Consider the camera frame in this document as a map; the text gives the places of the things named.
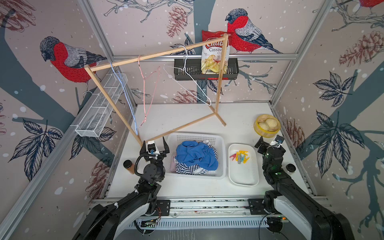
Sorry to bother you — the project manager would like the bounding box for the small black-lid jar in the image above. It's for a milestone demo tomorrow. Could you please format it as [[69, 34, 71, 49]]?
[[286, 164, 297, 174]]

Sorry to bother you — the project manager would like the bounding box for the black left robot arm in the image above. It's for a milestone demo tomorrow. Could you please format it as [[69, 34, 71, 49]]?
[[73, 140, 170, 240]]

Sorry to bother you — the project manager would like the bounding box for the white plastic tray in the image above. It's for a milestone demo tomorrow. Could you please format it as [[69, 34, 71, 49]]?
[[228, 144, 260, 187]]

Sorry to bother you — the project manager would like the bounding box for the pink wire hanger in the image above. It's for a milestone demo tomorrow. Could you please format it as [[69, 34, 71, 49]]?
[[138, 55, 161, 128]]

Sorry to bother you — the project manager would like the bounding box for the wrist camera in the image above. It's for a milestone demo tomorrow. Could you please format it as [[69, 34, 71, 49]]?
[[147, 141, 158, 155], [271, 135, 285, 148]]

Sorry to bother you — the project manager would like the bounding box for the black wall basket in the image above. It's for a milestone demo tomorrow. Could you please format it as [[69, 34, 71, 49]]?
[[174, 59, 239, 81]]

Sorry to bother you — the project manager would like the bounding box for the wooden clothes rack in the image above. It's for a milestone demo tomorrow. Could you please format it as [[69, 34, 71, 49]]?
[[84, 33, 231, 148]]

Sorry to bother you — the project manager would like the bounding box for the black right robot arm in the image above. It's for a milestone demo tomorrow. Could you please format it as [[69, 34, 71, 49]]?
[[255, 136, 355, 240]]

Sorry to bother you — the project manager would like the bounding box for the white wire wall basket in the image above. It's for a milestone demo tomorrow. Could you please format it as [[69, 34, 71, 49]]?
[[76, 73, 127, 138]]

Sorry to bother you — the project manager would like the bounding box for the cassava chips bag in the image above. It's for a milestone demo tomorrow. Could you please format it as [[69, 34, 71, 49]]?
[[201, 31, 225, 74]]

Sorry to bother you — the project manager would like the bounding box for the white perforated plastic basket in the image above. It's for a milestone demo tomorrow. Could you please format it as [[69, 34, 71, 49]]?
[[164, 133, 227, 180]]

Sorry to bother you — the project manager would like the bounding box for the white wire hanger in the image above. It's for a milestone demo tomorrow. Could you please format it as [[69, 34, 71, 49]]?
[[163, 44, 213, 107]]

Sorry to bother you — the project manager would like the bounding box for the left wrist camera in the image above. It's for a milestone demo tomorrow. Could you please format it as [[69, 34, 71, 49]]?
[[147, 141, 158, 155]]

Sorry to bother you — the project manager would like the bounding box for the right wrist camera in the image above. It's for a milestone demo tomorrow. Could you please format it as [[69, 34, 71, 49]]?
[[271, 135, 285, 148]]

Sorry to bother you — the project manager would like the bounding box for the yellow bowl with buns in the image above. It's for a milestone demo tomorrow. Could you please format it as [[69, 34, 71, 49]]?
[[254, 114, 281, 138]]

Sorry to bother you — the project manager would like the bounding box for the blue white striped tank top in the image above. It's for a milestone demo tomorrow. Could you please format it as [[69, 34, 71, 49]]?
[[174, 157, 209, 175]]

